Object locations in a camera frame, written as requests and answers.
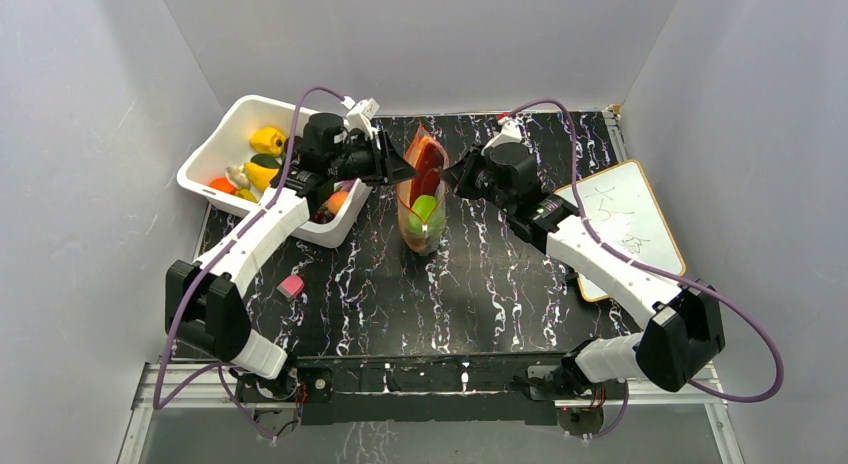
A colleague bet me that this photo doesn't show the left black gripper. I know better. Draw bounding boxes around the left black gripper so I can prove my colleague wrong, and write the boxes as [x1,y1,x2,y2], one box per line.
[329,133,419,189]

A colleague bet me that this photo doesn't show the clear orange-zip bag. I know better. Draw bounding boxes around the clear orange-zip bag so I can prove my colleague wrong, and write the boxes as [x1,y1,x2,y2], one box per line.
[396,123,450,256]

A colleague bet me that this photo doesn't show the green toy starfruit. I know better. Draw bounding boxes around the green toy starfruit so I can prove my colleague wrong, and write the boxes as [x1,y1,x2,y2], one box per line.
[408,195,437,234]

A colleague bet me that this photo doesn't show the green toy cabbage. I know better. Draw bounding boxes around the green toy cabbage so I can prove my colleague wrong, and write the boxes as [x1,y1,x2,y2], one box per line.
[407,214,446,242]

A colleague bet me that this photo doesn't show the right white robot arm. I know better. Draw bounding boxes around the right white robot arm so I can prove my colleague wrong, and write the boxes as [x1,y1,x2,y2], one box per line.
[440,143,725,398]

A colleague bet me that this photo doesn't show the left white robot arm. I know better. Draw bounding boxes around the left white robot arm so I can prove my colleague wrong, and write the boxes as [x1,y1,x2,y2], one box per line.
[163,113,417,400]

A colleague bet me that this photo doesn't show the orange toy peach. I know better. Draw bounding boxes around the orange toy peach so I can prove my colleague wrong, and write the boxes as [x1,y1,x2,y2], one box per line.
[325,190,349,216]

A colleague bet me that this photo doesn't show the dark red toy grapes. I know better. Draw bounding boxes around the dark red toy grapes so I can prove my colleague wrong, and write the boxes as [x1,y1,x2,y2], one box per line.
[310,207,335,225]

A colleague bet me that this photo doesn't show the black marble table mat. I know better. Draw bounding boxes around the black marble table mat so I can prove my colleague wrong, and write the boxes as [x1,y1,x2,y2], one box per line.
[164,111,694,364]

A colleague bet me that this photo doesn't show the yellow toy bell pepper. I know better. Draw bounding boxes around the yellow toy bell pepper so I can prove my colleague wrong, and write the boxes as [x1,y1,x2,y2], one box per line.
[249,127,288,158]

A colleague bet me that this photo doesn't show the yellow toy bananas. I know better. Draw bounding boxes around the yellow toy bananas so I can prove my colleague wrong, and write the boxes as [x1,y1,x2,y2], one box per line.
[235,154,281,203]

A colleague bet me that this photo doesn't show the white toy mushroom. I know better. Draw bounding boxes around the white toy mushroom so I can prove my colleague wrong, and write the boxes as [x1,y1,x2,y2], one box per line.
[225,166,252,189]

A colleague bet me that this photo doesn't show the pink eraser block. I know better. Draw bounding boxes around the pink eraser block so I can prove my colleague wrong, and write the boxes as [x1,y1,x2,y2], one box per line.
[276,275,305,300]

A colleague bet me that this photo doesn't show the white plastic bin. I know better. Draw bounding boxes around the white plastic bin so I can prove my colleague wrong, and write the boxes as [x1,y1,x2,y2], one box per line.
[177,95,372,248]

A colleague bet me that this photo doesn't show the orange toy carrot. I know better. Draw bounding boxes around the orange toy carrot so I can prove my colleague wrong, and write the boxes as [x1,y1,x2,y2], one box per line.
[208,177,238,195]

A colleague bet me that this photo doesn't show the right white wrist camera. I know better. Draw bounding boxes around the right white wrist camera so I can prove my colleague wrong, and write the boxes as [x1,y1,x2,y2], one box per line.
[481,113,523,155]

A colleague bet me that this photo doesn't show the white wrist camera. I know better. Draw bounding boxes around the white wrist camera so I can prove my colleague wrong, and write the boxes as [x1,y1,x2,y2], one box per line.
[341,96,380,137]
[481,113,523,155]

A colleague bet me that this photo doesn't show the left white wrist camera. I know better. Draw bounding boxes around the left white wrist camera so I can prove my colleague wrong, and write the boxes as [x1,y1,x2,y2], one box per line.
[341,96,380,137]

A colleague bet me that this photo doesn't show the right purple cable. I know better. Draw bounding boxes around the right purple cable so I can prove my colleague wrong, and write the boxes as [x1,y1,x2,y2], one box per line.
[496,98,786,441]

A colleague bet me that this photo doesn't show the purple cable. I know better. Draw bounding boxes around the purple cable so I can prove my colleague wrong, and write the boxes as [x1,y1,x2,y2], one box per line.
[496,98,786,441]
[152,85,356,442]

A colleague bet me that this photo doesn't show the small whiteboard wooden frame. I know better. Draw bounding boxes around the small whiteboard wooden frame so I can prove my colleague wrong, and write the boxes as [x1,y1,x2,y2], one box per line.
[547,160,686,323]

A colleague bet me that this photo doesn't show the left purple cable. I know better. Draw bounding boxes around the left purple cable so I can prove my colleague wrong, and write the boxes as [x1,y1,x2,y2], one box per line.
[152,85,356,442]

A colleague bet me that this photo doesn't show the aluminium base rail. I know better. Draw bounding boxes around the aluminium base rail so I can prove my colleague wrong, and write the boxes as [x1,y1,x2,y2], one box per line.
[119,358,743,463]

